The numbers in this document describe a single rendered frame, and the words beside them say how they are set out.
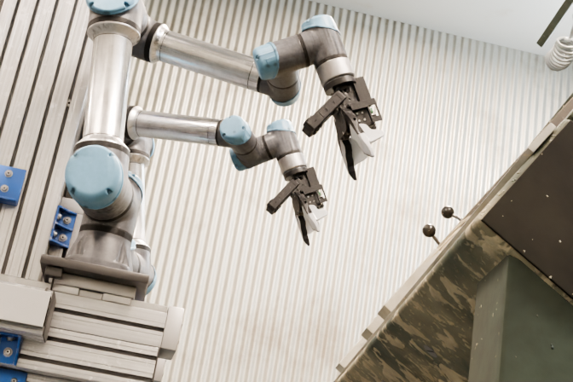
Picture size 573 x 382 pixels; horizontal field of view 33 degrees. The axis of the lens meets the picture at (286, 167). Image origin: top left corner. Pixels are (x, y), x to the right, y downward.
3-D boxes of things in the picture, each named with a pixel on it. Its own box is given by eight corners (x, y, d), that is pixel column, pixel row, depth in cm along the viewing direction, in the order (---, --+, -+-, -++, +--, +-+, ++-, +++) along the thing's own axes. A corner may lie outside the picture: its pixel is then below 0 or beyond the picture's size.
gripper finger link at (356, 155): (375, 175, 213) (370, 135, 210) (350, 182, 212) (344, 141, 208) (369, 170, 216) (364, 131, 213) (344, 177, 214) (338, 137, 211)
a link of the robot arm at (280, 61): (263, 95, 218) (310, 80, 218) (260, 72, 207) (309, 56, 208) (253, 65, 220) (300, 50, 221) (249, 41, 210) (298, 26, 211)
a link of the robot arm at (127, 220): (138, 245, 219) (151, 188, 224) (126, 226, 206) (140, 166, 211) (86, 237, 220) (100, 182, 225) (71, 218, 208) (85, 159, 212)
